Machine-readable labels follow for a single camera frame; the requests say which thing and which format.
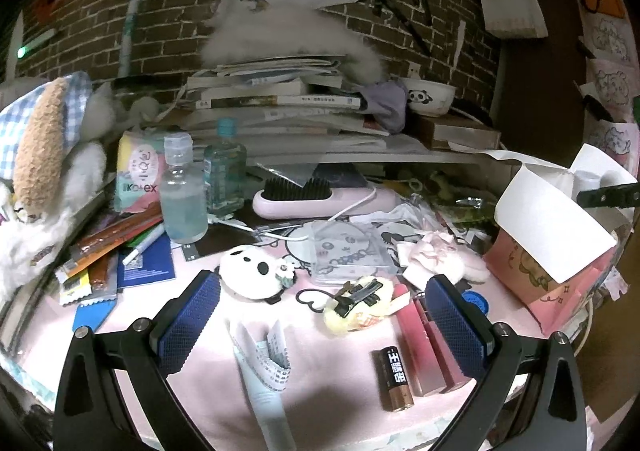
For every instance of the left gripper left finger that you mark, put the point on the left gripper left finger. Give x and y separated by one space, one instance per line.
181 321

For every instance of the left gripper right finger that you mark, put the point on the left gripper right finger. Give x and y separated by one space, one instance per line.
465 329

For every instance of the pink lipstick tube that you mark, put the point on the pink lipstick tube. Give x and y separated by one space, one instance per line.
432 368

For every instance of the black gold AA battery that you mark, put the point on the black gold AA battery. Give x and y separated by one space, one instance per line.
394 378

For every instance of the blue booklet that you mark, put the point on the blue booklet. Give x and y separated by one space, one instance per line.
153 265

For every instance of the blue serrated sachet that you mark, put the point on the blue serrated sachet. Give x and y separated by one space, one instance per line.
93 315

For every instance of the pink cartoon storage bag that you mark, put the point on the pink cartoon storage bag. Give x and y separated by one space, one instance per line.
550 302

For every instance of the pink ribbon bow puff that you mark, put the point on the pink ribbon bow puff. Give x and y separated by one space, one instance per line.
439 253

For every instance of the white cosmetic tube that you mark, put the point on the white cosmetic tube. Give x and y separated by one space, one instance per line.
266 370

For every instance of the panda plush clip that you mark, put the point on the panda plush clip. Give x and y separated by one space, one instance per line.
253 274

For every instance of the orange sachet sticks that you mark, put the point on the orange sachet sticks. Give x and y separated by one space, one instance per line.
89 249

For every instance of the yellow fuzzy hair clip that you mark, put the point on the yellow fuzzy hair clip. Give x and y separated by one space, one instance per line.
362 304

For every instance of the clear bottle white cap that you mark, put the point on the clear bottle white cap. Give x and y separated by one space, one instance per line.
182 191

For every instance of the white paper sheet in bag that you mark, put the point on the white paper sheet in bag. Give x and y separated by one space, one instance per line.
538 211

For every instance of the clear cartoon acrylic case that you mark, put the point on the clear cartoon acrylic case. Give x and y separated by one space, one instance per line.
342 251

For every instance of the Kotex pad package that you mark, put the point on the Kotex pad package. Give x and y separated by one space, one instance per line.
140 165

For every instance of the pink hair straightening brush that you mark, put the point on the pink hair straightening brush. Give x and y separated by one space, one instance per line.
281 199

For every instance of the clear bottle teal cap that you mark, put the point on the clear bottle teal cap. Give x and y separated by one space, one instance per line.
224 170

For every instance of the dog plush with plaid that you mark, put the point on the dog plush with plaid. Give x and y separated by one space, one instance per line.
52 166

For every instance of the panda print bowl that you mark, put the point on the panda print bowl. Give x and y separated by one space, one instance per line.
429 98

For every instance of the purple cloth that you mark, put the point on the purple cloth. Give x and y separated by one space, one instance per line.
386 102

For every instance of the stack of books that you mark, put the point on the stack of books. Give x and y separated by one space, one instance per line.
306 103

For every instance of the white fluffy fur piece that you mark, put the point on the white fluffy fur piece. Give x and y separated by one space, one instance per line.
241 34

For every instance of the pink hanging wall organizer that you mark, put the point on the pink hanging wall organizer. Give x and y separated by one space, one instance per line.
612 81

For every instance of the white paper bag on wall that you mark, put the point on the white paper bag on wall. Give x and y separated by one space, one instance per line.
509 19

